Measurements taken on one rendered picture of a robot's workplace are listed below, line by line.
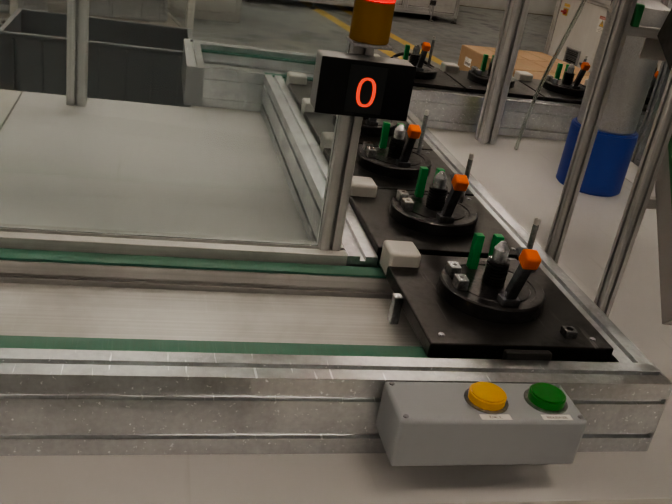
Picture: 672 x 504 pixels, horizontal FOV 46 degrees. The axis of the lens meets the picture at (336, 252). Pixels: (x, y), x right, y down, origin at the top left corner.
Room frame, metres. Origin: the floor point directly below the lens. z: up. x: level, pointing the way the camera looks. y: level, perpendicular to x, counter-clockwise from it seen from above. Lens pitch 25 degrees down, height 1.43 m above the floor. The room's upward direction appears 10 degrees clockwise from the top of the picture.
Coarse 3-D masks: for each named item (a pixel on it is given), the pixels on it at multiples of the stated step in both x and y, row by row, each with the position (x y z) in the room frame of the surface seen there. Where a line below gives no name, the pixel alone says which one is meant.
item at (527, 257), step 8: (520, 248) 0.89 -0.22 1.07; (520, 256) 0.87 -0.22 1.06; (528, 256) 0.86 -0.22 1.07; (536, 256) 0.87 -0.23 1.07; (520, 264) 0.88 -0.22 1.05; (528, 264) 0.86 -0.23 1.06; (536, 264) 0.86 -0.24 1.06; (520, 272) 0.87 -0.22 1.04; (528, 272) 0.87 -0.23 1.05; (512, 280) 0.88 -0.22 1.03; (520, 280) 0.88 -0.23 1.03; (512, 288) 0.88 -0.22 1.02; (520, 288) 0.88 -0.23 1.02; (512, 296) 0.89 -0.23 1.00
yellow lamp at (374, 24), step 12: (360, 0) 0.99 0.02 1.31; (360, 12) 0.99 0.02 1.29; (372, 12) 0.98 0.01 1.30; (384, 12) 0.99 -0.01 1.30; (360, 24) 0.99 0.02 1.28; (372, 24) 0.98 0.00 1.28; (384, 24) 0.99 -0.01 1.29; (360, 36) 0.99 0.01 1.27; (372, 36) 0.98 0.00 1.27; (384, 36) 0.99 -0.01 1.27
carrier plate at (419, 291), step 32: (448, 256) 1.05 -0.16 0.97; (416, 288) 0.93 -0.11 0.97; (544, 288) 1.00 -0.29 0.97; (416, 320) 0.85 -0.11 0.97; (448, 320) 0.86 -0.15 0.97; (480, 320) 0.87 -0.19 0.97; (544, 320) 0.90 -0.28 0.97; (576, 320) 0.92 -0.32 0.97; (448, 352) 0.80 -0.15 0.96; (480, 352) 0.81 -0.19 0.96; (576, 352) 0.85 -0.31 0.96; (608, 352) 0.86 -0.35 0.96
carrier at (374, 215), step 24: (360, 192) 1.23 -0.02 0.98; (384, 192) 1.27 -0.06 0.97; (408, 192) 1.24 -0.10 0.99; (432, 192) 1.18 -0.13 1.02; (360, 216) 1.15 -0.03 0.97; (384, 216) 1.16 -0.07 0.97; (408, 216) 1.14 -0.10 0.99; (432, 216) 1.15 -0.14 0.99; (456, 216) 1.17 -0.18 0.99; (480, 216) 1.24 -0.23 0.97; (384, 240) 1.07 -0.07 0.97; (408, 240) 1.09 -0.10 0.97; (432, 240) 1.10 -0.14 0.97; (456, 240) 1.12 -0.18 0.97; (504, 240) 1.15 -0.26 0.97
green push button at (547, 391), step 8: (536, 384) 0.74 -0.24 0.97; (544, 384) 0.75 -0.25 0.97; (528, 392) 0.74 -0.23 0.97; (536, 392) 0.73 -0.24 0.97; (544, 392) 0.73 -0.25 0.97; (552, 392) 0.73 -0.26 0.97; (560, 392) 0.74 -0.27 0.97; (536, 400) 0.72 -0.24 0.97; (544, 400) 0.72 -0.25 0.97; (552, 400) 0.72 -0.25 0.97; (560, 400) 0.72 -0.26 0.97; (544, 408) 0.71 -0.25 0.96; (552, 408) 0.71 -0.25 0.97; (560, 408) 0.72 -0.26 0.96
